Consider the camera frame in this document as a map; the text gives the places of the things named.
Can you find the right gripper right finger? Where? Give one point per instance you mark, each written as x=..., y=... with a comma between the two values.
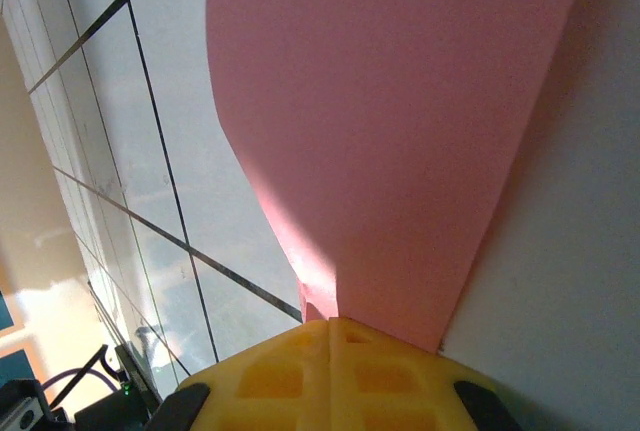
x=390, y=391

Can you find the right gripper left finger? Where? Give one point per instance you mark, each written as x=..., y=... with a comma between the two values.
x=280, y=386

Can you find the pink paper sheet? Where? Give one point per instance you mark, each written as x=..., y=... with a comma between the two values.
x=375, y=126

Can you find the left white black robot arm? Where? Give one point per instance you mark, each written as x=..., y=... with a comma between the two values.
x=105, y=411

